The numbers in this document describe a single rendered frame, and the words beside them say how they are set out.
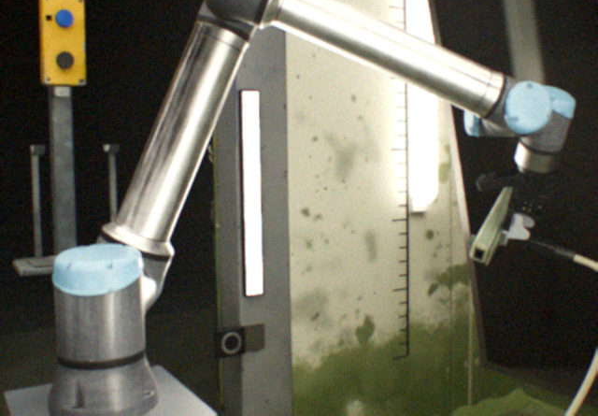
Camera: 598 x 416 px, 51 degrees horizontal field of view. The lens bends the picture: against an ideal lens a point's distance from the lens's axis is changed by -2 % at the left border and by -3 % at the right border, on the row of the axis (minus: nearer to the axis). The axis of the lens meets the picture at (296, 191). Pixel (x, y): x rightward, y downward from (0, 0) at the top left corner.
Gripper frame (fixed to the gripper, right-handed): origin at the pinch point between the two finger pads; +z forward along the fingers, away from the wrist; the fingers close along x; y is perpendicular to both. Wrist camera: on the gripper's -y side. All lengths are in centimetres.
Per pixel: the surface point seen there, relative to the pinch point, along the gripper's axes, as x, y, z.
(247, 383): -16, -60, 72
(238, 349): -15, -64, 60
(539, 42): 56, -10, -30
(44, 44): -13, -132, -21
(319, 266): 20, -55, 48
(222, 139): 17, -91, 10
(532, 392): 73, 22, 117
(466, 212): 17.7, -12.7, 8.5
